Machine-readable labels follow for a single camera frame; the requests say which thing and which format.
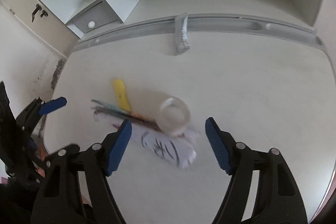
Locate white printed paper wrapper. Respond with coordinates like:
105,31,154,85
91,99,201,169

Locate white door with black handle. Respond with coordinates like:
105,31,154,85
1,0,78,58

